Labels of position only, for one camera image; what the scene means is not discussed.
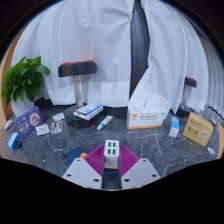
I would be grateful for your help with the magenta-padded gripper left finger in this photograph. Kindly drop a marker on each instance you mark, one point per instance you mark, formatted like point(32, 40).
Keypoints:
point(78, 171)

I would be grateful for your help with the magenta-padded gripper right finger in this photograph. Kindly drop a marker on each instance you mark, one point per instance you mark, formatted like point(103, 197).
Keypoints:
point(143, 171)

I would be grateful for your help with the white charger block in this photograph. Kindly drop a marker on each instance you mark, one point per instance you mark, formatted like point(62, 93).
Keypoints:
point(111, 155)

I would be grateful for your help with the blister pack orange pills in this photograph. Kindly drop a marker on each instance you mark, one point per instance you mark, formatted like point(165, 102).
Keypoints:
point(56, 127)

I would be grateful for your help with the white box with orange stripe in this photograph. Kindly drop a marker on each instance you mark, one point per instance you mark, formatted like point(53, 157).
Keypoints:
point(146, 118)

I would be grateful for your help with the small blue and white box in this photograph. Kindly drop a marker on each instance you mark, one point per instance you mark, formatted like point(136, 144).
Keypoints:
point(174, 126)

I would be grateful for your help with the white flat packet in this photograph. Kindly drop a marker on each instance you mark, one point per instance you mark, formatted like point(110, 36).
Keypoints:
point(42, 129)

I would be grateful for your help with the white card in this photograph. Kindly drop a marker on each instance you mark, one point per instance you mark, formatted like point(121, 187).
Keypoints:
point(58, 116)

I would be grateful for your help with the white and blue flat box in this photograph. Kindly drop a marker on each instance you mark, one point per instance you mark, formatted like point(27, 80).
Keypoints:
point(88, 111)

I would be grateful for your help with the yellow carton box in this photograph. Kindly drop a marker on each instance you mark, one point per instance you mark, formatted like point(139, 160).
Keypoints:
point(197, 130)

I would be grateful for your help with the purple carton box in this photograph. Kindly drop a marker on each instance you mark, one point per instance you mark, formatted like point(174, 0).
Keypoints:
point(28, 122)

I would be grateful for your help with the small white sachet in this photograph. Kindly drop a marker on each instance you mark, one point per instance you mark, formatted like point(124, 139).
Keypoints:
point(211, 150)

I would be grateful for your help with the small white packet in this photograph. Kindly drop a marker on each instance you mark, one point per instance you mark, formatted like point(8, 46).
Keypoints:
point(212, 120)

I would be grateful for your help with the black stool red-topped seat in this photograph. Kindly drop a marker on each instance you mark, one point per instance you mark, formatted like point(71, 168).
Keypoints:
point(77, 69)
point(190, 82)

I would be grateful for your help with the green potted plant white pot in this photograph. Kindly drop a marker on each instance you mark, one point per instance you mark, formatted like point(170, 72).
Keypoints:
point(25, 78)

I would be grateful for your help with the pale pleated curtain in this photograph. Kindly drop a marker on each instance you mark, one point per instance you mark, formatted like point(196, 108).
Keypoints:
point(215, 76)

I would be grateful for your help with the white curtain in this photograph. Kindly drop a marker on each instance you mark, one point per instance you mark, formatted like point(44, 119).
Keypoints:
point(83, 33)
point(173, 50)

